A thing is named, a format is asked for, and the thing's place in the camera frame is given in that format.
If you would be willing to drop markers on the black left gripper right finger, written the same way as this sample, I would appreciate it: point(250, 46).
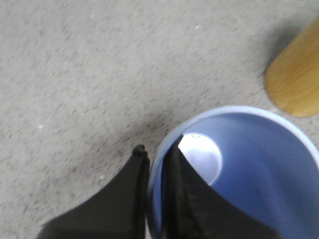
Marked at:
point(191, 209)

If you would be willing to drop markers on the bamboo cylindrical holder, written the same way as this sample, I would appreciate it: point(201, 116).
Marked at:
point(292, 78)

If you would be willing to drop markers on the blue plastic cup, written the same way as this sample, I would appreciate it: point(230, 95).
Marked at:
point(258, 161)

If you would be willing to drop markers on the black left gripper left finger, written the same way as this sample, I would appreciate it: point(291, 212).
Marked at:
point(117, 211)

